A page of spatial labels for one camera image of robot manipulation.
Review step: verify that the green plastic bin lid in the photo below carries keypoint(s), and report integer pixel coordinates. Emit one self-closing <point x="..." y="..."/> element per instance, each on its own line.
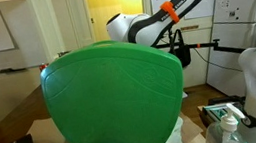
<point x="114" y="97"/>

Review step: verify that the black hanging bag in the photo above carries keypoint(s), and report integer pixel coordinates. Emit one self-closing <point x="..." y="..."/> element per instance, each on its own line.
<point x="185" y="56"/>

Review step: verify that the black cup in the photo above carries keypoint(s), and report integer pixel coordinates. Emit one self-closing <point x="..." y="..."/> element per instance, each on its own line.
<point x="64" y="53"/>

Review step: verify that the white panel door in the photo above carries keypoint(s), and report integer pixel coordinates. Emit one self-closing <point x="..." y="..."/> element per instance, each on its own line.
<point x="80" y="17"/>

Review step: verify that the red soda can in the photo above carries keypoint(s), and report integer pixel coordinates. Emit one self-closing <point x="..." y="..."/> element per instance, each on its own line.
<point x="44" y="66"/>

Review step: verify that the brown paper napkin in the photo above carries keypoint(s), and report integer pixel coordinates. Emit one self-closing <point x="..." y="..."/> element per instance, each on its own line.
<point x="190" y="130"/>

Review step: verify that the black clamp bar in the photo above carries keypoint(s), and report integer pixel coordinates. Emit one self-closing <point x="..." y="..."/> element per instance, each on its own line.
<point x="218" y="46"/>

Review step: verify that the large whiteboard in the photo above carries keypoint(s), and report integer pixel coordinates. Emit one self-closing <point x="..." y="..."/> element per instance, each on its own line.
<point x="25" y="35"/>

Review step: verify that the clear pump bottle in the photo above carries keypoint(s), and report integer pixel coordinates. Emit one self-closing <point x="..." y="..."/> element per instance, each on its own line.
<point x="225" y="131"/>

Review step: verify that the black marker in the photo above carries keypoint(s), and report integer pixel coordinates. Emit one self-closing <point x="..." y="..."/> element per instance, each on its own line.
<point x="13" y="69"/>

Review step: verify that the dark wooden table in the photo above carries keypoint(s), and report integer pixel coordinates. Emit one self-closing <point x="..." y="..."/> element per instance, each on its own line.
<point x="13" y="118"/>

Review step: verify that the aluminium frame with green light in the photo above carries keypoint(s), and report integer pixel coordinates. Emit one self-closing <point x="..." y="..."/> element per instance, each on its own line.
<point x="216" y="111"/>

